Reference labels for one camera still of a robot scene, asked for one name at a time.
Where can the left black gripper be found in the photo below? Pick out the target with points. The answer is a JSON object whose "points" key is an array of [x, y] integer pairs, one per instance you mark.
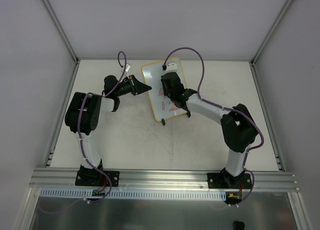
{"points": [[134, 85]]}

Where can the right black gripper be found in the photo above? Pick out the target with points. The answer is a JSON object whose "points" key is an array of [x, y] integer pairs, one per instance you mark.
{"points": [[185, 106]]}

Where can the yellow framed whiteboard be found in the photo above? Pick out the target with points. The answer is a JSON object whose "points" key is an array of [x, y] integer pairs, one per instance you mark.
{"points": [[162, 106]]}

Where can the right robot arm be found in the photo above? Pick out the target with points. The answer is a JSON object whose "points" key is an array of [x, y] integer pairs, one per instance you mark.
{"points": [[238, 128]]}

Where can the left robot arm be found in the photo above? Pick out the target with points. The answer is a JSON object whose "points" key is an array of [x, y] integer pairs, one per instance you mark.
{"points": [[83, 113]]}

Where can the black whiteboard foot left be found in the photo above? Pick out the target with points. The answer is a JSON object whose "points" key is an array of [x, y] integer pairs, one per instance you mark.
{"points": [[163, 122]]}

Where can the black object bottom edge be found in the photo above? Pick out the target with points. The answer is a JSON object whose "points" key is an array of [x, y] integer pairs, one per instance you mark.
{"points": [[239, 225]]}

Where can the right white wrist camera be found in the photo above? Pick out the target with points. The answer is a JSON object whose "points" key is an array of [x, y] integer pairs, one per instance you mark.
{"points": [[173, 66]]}

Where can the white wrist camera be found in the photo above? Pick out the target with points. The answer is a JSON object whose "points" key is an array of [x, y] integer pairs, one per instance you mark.
{"points": [[173, 66], [125, 69]]}

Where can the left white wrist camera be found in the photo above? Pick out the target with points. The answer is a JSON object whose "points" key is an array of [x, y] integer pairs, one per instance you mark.
{"points": [[125, 69]]}

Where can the left aluminium frame post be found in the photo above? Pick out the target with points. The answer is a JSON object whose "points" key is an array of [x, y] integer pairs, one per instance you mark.
{"points": [[58, 26]]}

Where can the aluminium frame post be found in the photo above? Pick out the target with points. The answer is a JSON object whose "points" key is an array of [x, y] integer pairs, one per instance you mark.
{"points": [[58, 26], [274, 26]]}

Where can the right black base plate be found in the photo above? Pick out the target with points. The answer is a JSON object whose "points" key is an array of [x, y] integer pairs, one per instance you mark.
{"points": [[221, 181]]}

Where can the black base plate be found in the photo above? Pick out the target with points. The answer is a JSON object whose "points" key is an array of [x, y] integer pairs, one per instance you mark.
{"points": [[221, 181], [86, 177]]}

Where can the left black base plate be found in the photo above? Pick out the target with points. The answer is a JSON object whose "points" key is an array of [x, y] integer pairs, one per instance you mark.
{"points": [[86, 177]]}

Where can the white slotted cable duct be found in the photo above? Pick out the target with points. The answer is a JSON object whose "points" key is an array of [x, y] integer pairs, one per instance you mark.
{"points": [[140, 194]]}

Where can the aluminium mounting rail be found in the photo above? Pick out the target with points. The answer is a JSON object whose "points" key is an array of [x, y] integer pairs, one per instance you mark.
{"points": [[167, 180]]}

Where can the right aluminium frame post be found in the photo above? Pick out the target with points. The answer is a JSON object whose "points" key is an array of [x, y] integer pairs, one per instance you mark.
{"points": [[274, 26]]}

